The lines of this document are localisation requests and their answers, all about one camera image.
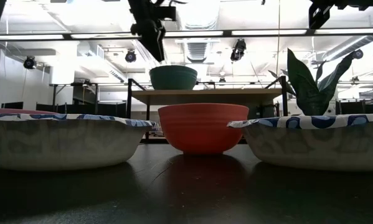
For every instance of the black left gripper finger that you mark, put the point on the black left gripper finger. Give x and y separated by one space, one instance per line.
156 45

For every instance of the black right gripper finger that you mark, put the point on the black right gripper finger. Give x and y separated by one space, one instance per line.
318 17

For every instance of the orange-red plastic bowl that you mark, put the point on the orange-red plastic bowl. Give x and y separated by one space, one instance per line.
201 127

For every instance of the blue patterned paper bowl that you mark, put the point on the blue patterned paper bowl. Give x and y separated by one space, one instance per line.
64 143
314 146

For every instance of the pink plastic bowl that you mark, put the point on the pink plastic bowl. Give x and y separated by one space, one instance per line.
12 110

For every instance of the wooden shelf with black legs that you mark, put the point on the wooden shelf with black legs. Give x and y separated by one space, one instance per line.
205 96

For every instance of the black ceiling spotlight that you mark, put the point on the black ceiling spotlight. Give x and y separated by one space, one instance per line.
357 53
238 49
29 63
130 56

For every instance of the green plastic bowl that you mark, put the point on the green plastic bowl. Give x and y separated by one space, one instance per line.
173 79

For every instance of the green plant in white pot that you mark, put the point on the green plant in white pot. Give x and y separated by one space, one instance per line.
307 90

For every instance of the black partition panels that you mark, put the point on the black partition panels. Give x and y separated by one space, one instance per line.
360 107
80 109

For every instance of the black table mat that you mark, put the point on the black table mat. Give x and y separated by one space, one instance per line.
186 193

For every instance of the black background monitor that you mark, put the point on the black background monitor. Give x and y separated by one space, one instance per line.
13 105

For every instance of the silver ceiling air duct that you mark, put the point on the silver ceiling air duct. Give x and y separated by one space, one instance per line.
197 46

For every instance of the black metal rig frame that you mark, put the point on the black metal rig frame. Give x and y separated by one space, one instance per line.
226 32

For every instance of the black background table frame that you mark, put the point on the black background table frame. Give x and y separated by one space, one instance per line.
54 96

